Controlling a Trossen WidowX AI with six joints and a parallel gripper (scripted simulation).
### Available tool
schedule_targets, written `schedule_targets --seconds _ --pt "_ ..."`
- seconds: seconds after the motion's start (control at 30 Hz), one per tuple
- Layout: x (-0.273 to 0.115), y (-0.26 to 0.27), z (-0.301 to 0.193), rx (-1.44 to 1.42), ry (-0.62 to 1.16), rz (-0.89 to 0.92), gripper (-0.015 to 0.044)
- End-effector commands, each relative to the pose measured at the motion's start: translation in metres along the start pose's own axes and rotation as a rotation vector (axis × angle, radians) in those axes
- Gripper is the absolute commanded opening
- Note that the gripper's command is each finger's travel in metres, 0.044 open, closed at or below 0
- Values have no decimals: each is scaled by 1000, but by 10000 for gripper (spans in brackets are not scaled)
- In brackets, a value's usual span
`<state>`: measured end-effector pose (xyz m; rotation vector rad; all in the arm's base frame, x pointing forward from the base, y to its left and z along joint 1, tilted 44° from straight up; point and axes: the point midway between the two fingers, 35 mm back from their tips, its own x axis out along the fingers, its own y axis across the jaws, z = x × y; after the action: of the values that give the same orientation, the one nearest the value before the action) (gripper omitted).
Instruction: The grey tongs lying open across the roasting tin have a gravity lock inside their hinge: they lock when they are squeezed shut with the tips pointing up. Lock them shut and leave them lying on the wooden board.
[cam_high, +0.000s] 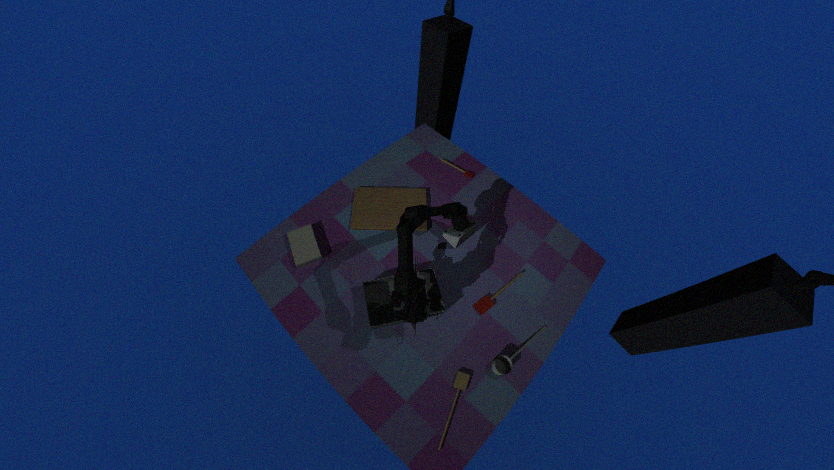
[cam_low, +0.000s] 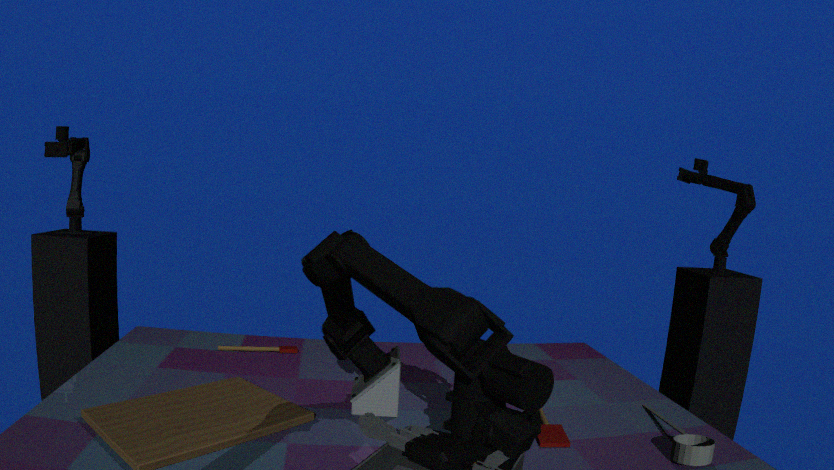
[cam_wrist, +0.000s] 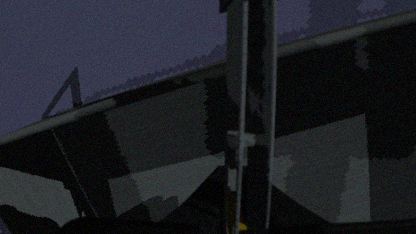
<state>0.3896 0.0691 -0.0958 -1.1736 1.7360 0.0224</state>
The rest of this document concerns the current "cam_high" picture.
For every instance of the light wooden board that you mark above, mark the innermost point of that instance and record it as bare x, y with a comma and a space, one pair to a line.
381, 208

